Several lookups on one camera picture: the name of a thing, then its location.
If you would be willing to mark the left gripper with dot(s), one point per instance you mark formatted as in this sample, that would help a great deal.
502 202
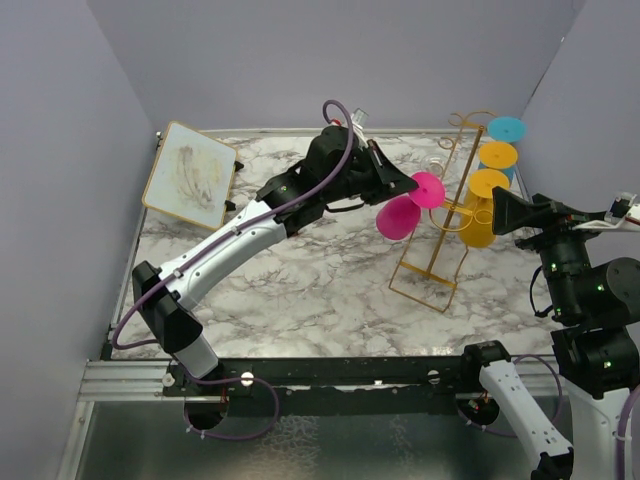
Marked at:
388 181

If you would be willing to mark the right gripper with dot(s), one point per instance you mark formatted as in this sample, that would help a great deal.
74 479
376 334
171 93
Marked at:
560 221

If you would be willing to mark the pink plastic wine glass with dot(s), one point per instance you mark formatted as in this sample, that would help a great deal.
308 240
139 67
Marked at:
400 216

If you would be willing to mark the clear wine glass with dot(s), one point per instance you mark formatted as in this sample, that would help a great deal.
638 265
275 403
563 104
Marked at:
435 165

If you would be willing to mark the gold wire glass rack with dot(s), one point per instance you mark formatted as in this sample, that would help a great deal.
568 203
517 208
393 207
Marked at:
428 269

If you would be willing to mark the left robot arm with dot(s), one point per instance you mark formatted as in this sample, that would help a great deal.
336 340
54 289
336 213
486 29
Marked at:
337 166

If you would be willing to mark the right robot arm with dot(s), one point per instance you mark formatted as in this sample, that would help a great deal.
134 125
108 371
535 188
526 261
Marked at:
595 354

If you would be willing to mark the front yellow wine glass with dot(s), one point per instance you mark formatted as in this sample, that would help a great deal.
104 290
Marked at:
476 229

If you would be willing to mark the yellow wine glass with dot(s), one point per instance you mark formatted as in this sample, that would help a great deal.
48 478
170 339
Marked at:
476 229
498 155

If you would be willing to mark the rear yellow wine glass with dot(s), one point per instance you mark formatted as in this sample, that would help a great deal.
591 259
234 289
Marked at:
498 155

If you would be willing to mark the blue plastic wine glass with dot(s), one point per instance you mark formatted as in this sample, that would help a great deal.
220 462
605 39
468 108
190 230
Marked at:
506 129

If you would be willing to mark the black base crossbar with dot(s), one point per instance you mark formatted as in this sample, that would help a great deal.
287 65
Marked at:
334 386

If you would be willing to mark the small framed whiteboard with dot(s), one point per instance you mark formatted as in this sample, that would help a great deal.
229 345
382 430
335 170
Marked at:
192 176

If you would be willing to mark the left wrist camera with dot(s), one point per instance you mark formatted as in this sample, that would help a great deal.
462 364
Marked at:
352 122

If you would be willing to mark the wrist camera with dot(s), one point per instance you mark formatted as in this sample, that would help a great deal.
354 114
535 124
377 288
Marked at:
622 216
352 122

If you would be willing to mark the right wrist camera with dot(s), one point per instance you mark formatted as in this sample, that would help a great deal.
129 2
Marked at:
622 216

